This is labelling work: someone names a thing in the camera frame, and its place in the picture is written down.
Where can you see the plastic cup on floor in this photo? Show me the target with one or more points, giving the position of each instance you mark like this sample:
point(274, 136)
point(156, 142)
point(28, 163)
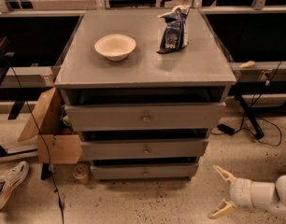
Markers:
point(81, 173)

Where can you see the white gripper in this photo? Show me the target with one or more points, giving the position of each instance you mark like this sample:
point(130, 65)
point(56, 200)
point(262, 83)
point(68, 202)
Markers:
point(240, 191)

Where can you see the white sneaker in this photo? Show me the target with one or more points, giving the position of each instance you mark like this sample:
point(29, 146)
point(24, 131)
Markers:
point(12, 179)

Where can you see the grey middle drawer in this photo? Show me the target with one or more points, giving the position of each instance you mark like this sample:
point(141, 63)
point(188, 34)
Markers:
point(146, 149)

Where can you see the grey drawer cabinet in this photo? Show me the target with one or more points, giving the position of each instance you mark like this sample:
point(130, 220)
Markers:
point(198, 73)

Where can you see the black table leg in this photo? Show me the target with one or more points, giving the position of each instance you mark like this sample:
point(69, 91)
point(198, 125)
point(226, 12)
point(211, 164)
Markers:
point(259, 134)

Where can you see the grey bottom drawer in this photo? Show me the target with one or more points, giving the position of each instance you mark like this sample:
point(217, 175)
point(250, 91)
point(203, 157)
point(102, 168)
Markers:
point(144, 171)

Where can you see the grey top drawer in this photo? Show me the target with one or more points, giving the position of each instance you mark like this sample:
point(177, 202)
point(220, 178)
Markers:
point(144, 116)

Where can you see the blue white chip bag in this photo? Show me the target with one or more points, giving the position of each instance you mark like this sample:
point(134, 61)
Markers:
point(175, 36)

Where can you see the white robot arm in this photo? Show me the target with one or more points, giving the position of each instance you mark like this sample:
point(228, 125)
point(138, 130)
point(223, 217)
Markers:
point(279, 208)

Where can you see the black power adapter with cable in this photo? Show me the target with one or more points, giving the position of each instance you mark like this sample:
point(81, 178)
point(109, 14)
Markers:
point(224, 129)

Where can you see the brown cardboard box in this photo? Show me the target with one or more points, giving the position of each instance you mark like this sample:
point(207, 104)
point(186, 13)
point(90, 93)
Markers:
point(53, 145)

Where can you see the grey drawer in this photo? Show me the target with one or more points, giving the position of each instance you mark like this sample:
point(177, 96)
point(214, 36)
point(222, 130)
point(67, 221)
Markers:
point(144, 171)
point(146, 149)
point(144, 116)

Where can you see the small yellow sponge piece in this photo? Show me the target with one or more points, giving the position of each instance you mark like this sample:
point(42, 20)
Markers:
point(247, 64)

